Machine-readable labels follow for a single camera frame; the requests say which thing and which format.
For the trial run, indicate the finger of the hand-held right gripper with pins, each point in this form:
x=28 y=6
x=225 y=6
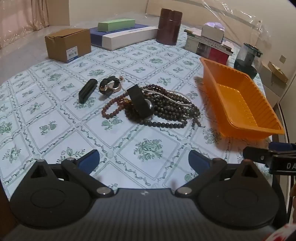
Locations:
x=256 y=154
x=283 y=146

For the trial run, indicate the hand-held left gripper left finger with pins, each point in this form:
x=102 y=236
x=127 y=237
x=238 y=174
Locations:
x=89 y=160

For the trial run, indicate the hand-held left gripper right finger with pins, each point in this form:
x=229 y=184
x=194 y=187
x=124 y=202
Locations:
x=197 y=160

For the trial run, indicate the orange plastic tray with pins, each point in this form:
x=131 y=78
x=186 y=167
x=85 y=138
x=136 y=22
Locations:
x=240 y=102

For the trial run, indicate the black oblong case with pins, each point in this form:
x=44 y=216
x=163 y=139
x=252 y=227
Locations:
x=87 y=90

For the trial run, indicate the black band watch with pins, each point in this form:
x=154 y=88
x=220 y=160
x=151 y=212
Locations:
x=138 y=102

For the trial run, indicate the person's right hand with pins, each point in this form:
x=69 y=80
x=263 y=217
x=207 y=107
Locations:
x=293 y=199

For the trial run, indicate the floral printed cloth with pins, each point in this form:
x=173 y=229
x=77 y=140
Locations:
x=57 y=129

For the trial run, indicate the white nightstand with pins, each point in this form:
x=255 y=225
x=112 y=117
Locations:
x=270 y=85

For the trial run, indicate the red and white cloth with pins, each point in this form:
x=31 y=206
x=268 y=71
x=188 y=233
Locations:
x=282 y=234

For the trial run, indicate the small tan box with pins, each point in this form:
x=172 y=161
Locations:
x=277 y=70

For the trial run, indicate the pale thin book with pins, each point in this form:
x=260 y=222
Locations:
x=227 y=45

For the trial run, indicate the brown cardboard box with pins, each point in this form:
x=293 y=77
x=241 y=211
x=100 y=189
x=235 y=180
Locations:
x=67 y=44

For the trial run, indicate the white tissue box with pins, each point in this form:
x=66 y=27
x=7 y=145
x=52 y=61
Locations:
x=212 y=33

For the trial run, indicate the green edged book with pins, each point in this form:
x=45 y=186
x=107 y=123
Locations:
x=192 y=32

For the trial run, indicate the white long box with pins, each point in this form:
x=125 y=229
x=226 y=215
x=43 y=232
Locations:
x=129 y=38

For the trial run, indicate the brown cylindrical canister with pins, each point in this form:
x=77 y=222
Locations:
x=168 y=27

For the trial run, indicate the green long box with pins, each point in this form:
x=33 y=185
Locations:
x=115 y=25

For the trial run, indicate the clear plastic film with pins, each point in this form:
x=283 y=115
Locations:
x=238 y=14

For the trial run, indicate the beige headboard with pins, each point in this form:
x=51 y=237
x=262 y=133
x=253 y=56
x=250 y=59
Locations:
x=192 y=14

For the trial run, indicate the pink curtain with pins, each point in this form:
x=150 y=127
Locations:
x=20 y=20

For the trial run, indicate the wall socket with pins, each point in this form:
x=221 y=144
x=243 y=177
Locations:
x=283 y=58

